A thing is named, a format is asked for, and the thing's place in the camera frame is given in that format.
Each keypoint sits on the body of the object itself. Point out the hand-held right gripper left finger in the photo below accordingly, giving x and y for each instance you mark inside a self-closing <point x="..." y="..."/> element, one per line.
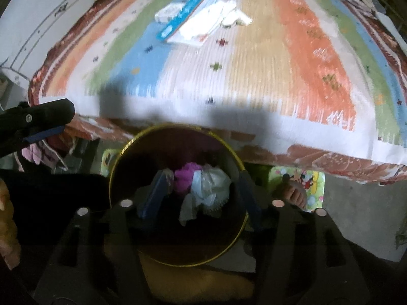
<point x="154" y="197"/>

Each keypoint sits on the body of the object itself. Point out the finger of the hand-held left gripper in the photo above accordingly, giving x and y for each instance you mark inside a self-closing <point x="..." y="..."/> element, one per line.
<point x="44" y="134"/>
<point x="47" y="111"/>

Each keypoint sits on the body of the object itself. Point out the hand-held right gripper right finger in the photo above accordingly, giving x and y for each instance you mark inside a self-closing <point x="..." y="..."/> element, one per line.
<point x="248" y="195"/>

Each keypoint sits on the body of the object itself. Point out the white printed plastic bag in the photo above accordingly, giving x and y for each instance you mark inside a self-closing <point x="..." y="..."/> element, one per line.
<point x="216" y="181"/>

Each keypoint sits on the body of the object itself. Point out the pink plastic bag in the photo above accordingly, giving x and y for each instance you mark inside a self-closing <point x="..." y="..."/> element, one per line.
<point x="186" y="178"/>

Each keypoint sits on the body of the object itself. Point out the dark round bin gold rim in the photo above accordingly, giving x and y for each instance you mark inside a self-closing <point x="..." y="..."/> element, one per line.
<point x="178" y="146"/>

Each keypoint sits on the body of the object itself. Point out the person's left hand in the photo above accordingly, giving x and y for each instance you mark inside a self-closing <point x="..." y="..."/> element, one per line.
<point x="8" y="225"/>

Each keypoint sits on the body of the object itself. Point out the pink cloth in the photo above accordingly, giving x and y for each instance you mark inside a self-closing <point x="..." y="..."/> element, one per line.
<point x="31" y="155"/>

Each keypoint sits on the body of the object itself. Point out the person's bare foot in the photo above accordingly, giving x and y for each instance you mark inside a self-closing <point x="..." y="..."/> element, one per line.
<point x="294" y="195"/>

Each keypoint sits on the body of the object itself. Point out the striped colourful bedspread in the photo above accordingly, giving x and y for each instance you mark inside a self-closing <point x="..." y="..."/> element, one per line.
<point x="318" y="159"/>

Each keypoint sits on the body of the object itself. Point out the white cabinet panel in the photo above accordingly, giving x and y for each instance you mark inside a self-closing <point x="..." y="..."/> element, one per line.
<point x="47" y="22"/>

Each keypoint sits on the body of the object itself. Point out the yellow fleece garment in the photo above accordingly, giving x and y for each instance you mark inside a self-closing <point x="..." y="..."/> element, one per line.
<point x="197" y="282"/>

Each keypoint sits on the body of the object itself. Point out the striped colourful blanket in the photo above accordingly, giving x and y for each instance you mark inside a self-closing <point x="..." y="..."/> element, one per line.
<point x="270" y="70"/>

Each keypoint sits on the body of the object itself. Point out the small white box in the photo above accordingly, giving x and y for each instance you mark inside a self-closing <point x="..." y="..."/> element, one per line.
<point x="168" y="12"/>

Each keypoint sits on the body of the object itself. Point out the blue flat packet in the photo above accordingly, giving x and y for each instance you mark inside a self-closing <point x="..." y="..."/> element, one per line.
<point x="181" y="16"/>

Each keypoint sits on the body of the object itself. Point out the white crumpled tissue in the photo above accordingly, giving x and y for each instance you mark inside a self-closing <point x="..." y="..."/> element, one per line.
<point x="237" y="14"/>

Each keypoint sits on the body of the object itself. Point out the white folded cloth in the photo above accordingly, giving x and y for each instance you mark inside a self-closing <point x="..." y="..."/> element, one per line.
<point x="392" y="22"/>

